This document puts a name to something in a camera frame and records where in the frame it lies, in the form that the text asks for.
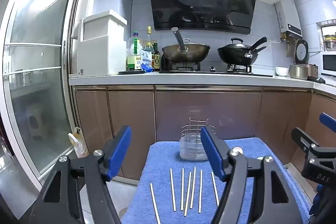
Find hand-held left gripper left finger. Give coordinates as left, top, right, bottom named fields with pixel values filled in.
left=29, top=126, right=132, bottom=224

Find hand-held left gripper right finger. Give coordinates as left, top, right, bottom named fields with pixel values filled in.
left=201, top=126, right=309, bottom=224

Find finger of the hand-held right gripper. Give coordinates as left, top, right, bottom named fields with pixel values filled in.
left=319, top=112, right=336, bottom=133
left=291, top=127, right=320, bottom=159

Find clear wire utensil holder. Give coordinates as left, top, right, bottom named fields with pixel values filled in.
left=179, top=117, right=210, bottom=162

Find wooden chopstick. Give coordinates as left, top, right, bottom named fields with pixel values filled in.
left=181, top=168, right=185, bottom=211
left=150, top=183, right=161, bottom=224
left=189, top=167, right=196, bottom=209
left=184, top=172, right=192, bottom=216
left=211, top=172, right=219, bottom=207
left=198, top=170, right=203, bottom=213
left=170, top=168, right=176, bottom=212

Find brown kitchen base cabinet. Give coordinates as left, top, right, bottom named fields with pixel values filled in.
left=73, top=85, right=336, bottom=188

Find clear plastic bag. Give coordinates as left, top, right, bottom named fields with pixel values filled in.
left=68, top=127, right=89, bottom=159

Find blue terry towel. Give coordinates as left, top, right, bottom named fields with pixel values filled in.
left=122, top=137, right=311, bottom=224

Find rice cooker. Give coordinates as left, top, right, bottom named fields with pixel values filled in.
left=295, top=39, right=320, bottom=81

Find steel pot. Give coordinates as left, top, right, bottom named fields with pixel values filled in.
left=289, top=64, right=309, bottom=80

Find white microwave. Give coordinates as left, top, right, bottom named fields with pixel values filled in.
left=322, top=54, right=336, bottom=79

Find glass storage container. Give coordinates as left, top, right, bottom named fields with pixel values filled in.
left=323, top=34, right=336, bottom=51

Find black gas stove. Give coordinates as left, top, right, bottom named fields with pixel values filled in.
left=159, top=61, right=276, bottom=76

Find white foam box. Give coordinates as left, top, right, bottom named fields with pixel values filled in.
left=79, top=10, right=128, bottom=42
left=76, top=35, right=127, bottom=77

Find blue and white packet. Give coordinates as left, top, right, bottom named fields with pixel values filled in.
left=140, top=49, right=155, bottom=73

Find large cooking oil bottle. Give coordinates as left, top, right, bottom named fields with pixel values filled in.
left=126, top=31, right=144, bottom=71

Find dark sauce bottle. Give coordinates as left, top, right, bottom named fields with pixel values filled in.
left=153, top=42, right=161, bottom=72

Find tall yellow-capped bottle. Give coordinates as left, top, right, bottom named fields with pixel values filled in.
left=144, top=26, right=155, bottom=56

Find white water heater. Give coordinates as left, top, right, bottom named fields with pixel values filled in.
left=275, top=0, right=303, bottom=38

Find sliding glass door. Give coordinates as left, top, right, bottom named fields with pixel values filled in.
left=0, top=0, right=90, bottom=188

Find wall shelf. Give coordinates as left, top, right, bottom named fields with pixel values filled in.
left=316, top=19, right=336, bottom=53

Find brown wok with black handle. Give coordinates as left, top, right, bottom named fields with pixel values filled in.
left=162, top=27, right=211, bottom=63

